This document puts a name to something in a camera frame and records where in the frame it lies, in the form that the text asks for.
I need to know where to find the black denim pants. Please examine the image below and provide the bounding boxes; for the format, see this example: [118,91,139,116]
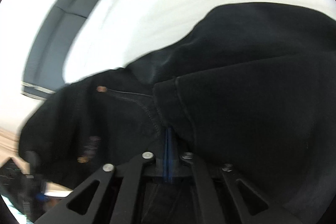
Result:
[19,3,335,223]

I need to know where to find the dark grey upholstered headboard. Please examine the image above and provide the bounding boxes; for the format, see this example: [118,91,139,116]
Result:
[22,0,99,100]

